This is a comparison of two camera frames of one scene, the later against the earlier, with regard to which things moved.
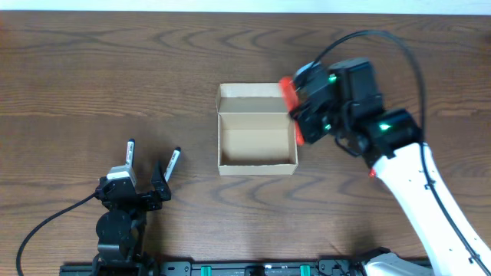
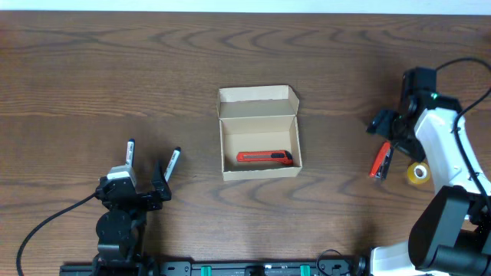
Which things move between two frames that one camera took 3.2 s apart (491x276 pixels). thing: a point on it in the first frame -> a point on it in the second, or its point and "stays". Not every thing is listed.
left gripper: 152,202 stays
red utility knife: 285,85 -> 282,156
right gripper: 304,117 -> 380,120
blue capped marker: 130,152 stays
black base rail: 311,267 stays
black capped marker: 172,163 stays
